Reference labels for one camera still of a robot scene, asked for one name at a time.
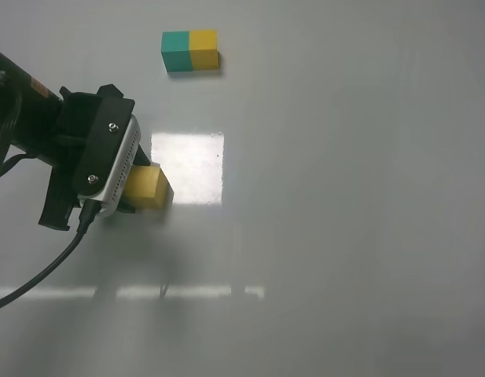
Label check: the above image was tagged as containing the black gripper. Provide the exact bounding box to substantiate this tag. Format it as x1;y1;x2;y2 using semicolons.
39;84;151;231

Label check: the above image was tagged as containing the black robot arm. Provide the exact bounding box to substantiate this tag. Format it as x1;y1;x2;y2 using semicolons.
0;52;151;231

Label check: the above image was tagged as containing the green template block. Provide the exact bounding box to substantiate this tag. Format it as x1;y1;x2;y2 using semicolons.
160;31;193;73

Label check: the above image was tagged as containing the yellow template block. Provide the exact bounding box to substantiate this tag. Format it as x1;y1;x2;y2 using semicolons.
189;29;219;71

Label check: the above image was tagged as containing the black camera cable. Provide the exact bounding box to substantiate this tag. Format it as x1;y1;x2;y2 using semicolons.
0;199;101;314

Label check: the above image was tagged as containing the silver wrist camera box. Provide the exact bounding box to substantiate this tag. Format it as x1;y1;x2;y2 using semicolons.
72;97;141;217

